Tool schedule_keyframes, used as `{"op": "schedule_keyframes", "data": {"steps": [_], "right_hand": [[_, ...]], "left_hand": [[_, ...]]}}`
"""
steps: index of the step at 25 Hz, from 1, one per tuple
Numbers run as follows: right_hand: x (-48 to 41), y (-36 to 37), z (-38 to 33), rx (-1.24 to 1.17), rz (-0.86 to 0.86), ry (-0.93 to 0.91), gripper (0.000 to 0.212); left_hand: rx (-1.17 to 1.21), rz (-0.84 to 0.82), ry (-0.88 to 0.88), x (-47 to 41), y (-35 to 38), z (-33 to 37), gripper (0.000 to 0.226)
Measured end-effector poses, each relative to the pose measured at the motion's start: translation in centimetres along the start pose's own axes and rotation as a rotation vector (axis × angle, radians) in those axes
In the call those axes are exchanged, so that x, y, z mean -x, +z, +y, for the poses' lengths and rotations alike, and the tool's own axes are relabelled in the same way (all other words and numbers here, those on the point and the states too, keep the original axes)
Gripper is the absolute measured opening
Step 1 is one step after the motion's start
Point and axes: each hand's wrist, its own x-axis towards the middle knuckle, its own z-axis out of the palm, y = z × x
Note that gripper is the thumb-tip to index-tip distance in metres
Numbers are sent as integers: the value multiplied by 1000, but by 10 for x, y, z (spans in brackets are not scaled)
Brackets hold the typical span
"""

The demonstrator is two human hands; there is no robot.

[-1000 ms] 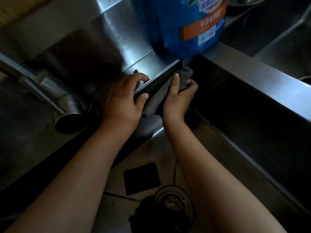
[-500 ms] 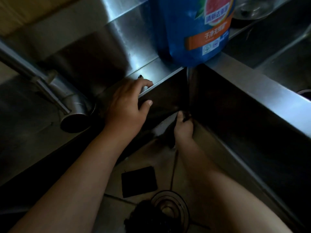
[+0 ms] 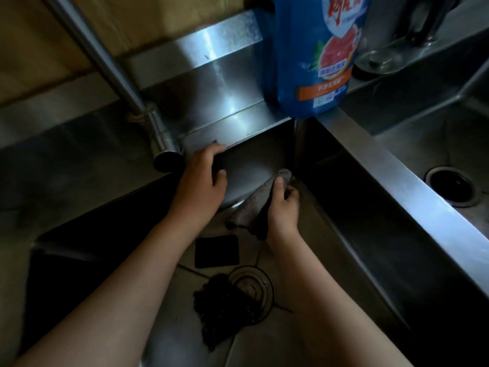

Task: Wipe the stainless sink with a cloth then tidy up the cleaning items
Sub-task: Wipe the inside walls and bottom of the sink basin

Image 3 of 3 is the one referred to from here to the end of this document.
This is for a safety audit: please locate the person's right hand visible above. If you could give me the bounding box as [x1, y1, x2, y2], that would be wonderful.
[265, 176, 302, 251]

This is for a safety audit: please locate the person's left hand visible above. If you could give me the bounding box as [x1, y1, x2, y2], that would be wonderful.
[167, 141, 229, 235]

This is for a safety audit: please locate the straight steel faucet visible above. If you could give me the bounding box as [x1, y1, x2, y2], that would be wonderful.
[396, 0, 464, 47]

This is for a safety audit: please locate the person's right forearm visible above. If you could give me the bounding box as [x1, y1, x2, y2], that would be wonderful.
[267, 232, 415, 367]

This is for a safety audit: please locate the curved steel faucet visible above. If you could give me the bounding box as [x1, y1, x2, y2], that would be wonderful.
[37, 0, 185, 174]

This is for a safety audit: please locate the stainless steel double sink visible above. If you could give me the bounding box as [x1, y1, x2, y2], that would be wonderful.
[0, 0, 489, 367]

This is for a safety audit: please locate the black steel wool scourer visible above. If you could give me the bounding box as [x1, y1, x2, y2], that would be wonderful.
[192, 272, 261, 353]

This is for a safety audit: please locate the blue dish soap bottle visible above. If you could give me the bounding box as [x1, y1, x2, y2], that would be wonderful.
[273, 0, 374, 120]

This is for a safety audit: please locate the black rectangular sponge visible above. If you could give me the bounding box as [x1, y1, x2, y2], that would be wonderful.
[194, 235, 240, 270]

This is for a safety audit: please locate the person's left forearm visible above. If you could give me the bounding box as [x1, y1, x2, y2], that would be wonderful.
[13, 216, 199, 367]

